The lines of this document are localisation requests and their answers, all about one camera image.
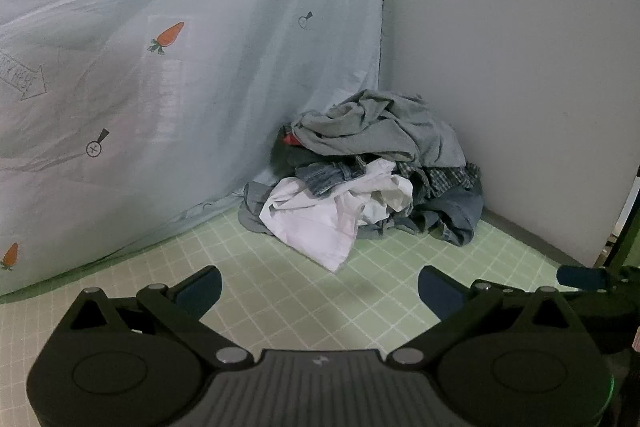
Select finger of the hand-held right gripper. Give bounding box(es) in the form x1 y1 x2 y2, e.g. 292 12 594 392
556 265 626 295

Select grey cloth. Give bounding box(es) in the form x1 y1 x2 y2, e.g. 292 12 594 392
239 181 281 235

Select faded denim garment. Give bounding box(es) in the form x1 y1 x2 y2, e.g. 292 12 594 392
295 159 373 198

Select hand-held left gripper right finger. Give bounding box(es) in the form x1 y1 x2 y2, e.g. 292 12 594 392
387 265 581 370

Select white rounded board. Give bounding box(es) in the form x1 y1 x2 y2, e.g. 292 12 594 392
382 0 640 268

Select white shirt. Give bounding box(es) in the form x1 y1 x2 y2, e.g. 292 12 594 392
260 158 415 273

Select blue denim jeans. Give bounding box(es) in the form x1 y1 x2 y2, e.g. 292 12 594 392
360 184 485 248

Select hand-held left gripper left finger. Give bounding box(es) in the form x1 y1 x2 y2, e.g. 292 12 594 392
65 265 257 370

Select green checked mat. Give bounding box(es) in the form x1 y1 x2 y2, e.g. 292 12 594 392
0 202 601 358

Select light blue carrot-print sheet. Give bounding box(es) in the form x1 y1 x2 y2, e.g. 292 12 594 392
0 0 386 298

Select light grey garment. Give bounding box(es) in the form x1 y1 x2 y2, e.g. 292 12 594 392
291 89 426 168

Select plaid shirt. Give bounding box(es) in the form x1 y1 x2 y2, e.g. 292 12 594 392
400 162 481 202

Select dark green cloth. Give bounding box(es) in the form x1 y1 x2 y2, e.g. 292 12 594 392
270 127 311 180

